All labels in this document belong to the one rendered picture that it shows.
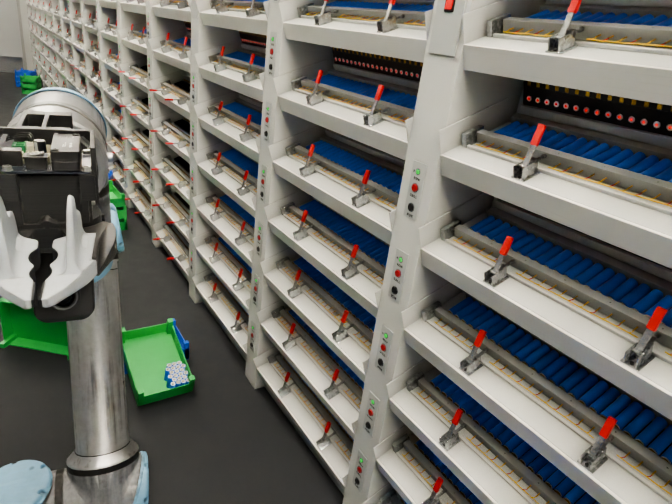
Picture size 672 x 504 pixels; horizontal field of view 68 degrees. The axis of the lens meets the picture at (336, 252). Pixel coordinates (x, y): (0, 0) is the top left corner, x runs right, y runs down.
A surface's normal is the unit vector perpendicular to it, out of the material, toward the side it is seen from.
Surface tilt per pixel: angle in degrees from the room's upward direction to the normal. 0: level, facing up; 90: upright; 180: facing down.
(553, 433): 21
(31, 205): 92
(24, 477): 5
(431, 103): 90
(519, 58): 111
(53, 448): 0
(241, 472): 0
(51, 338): 90
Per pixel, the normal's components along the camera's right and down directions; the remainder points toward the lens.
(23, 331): -0.11, 0.39
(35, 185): 0.40, 0.44
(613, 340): -0.18, -0.81
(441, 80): -0.83, 0.12
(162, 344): 0.30, -0.73
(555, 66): -0.82, 0.44
